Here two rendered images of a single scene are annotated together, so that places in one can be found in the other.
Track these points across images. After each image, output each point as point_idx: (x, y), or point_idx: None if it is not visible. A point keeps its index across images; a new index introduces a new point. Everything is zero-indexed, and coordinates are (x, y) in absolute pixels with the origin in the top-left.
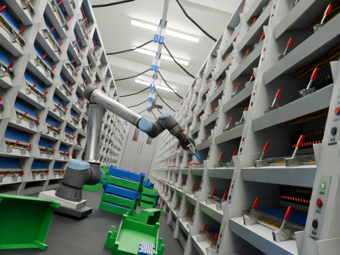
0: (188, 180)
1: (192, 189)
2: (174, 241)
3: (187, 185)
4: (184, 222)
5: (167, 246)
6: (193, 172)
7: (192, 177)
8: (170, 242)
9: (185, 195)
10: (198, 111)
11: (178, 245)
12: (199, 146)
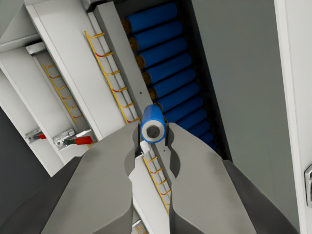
0: (7, 33)
1: (72, 144)
2: (2, 127)
3: (5, 41)
4: (38, 144)
5: (24, 200)
6: (70, 90)
7: (30, 22)
8: (2, 152)
9: (17, 93)
10: None
11: (30, 154)
12: (245, 81)
